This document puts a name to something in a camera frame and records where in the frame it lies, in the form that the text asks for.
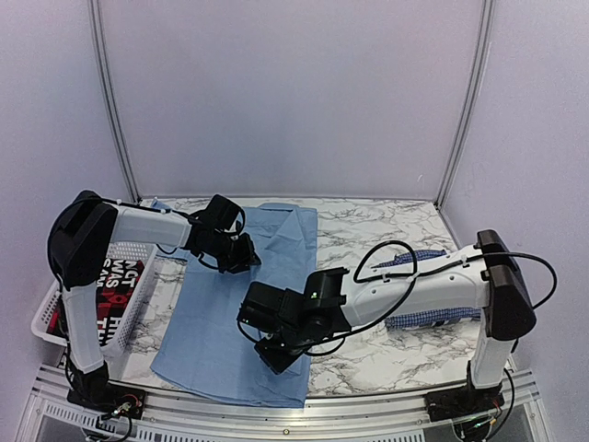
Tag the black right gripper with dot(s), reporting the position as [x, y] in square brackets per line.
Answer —
[275, 362]

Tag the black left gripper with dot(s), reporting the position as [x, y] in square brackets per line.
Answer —
[245, 258]

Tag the light blue long sleeve shirt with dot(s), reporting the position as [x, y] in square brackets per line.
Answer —
[203, 351]

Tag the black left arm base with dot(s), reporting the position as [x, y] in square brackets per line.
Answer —
[96, 392]

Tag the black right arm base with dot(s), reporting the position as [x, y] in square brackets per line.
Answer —
[462, 401]

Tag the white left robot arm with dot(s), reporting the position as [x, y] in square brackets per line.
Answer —
[83, 232]

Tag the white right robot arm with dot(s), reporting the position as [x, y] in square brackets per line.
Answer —
[484, 275]

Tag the red black plaid shirt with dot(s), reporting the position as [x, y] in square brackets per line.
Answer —
[117, 283]

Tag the blue checked folded shirt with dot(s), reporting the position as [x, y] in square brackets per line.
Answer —
[429, 318]

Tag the white plastic laundry basket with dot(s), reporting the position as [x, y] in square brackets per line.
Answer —
[45, 322]

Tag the aluminium front frame rail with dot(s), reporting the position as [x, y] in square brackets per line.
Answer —
[174, 416]

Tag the left aluminium corner post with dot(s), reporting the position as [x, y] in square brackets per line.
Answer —
[109, 97]

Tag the aluminium corner post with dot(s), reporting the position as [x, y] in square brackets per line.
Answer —
[475, 80]
[109, 97]

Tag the right aluminium corner post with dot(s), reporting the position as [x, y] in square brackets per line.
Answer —
[475, 80]

